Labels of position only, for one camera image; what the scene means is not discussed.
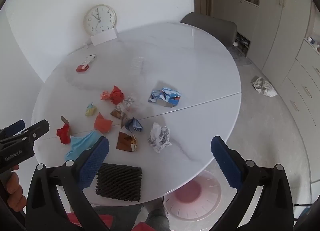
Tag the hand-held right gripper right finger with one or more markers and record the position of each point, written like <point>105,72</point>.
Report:
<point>226,163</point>

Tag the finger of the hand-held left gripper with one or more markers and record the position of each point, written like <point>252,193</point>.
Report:
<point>15,126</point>
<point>37,129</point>

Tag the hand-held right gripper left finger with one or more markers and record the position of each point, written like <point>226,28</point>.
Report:
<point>96,163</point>

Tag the red wrapper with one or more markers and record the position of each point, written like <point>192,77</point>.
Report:
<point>63,134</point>

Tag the brown snack wrapper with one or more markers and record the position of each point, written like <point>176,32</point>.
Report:
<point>125,142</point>

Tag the pink plastic bin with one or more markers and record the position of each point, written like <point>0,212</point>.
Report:
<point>192,196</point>

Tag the person's left hand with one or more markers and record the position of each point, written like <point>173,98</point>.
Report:
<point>13,188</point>

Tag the light blue face mask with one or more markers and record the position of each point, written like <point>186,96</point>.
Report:
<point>78,146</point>

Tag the black foam net sleeve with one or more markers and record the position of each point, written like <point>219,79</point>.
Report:
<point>118,183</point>

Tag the orange folded paper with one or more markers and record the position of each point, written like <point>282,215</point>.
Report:
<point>102,123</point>

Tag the yellow and blue wrapper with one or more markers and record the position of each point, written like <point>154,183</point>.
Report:
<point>90,110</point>

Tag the blue crumpled wrapper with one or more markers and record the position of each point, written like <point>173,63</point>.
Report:
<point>133,125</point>

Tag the clear snack bag brown contents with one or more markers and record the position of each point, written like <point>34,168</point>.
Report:
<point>118,114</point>

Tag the person's pink floral clothing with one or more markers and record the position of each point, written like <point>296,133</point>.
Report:
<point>107,222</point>

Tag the white crumpled paper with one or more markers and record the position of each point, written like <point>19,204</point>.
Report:
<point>160,137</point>

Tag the small orange crumpled paper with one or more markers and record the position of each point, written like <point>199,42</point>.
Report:
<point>105,95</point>

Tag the red crumpled paper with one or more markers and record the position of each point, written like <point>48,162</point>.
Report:
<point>117,94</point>

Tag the red and white carton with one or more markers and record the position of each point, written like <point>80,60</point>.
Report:
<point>85,65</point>

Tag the white plastic bag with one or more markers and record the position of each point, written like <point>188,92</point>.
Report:
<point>264,86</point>

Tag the blue and white snack bag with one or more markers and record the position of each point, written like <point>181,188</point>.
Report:
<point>165,96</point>

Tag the white drawer cabinet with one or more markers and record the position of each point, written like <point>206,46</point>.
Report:
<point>300,91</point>

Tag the white folded card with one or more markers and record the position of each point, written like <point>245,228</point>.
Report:
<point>103,36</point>

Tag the shoe shelf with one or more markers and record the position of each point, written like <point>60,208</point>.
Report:
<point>241,42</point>

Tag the grey chair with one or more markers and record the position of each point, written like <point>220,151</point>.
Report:
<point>210,29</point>

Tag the tall beige wardrobe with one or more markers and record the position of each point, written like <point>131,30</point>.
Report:
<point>275,21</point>

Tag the round cream wall clock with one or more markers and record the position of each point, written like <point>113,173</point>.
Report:
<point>100,20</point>

